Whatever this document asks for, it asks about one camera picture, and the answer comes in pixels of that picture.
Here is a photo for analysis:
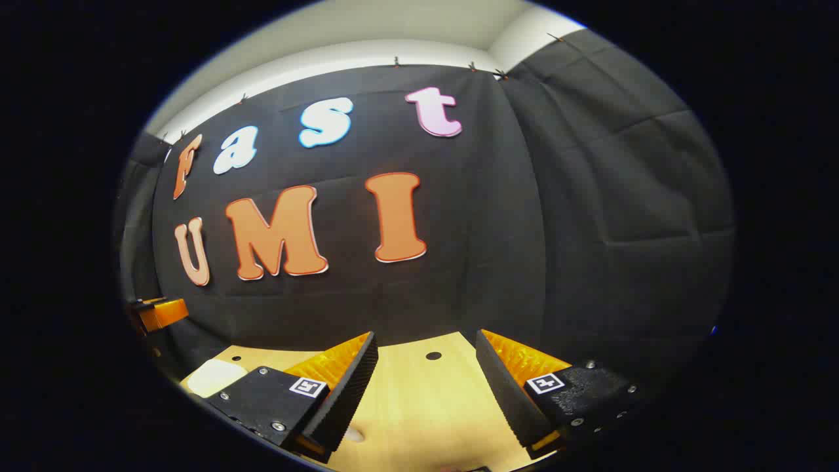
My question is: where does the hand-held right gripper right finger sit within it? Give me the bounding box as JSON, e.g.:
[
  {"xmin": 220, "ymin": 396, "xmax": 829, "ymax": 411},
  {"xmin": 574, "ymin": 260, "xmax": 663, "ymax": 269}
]
[{"xmin": 475, "ymin": 328, "xmax": 642, "ymax": 461}]

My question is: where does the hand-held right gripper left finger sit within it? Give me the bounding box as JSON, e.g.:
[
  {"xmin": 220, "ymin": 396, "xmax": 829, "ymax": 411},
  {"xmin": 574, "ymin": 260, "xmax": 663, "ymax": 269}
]
[{"xmin": 206, "ymin": 331, "xmax": 380, "ymax": 464}]

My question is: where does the black backdrop cloth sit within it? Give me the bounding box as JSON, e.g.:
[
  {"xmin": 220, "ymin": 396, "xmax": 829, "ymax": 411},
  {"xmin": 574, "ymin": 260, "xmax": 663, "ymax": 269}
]
[{"xmin": 115, "ymin": 29, "xmax": 736, "ymax": 394}]

